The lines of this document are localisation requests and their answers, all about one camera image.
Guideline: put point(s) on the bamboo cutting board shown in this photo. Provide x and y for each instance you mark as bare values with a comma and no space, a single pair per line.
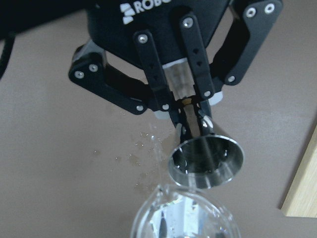
301,198

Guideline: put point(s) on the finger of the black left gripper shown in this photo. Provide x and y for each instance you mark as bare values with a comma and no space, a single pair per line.
200,81
114,84

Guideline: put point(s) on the clear glass beaker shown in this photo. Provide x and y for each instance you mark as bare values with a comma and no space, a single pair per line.
182,212

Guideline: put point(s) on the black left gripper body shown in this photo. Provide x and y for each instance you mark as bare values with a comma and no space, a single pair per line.
112,24

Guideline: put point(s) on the steel jigger measuring cup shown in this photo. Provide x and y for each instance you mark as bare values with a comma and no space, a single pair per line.
205,156

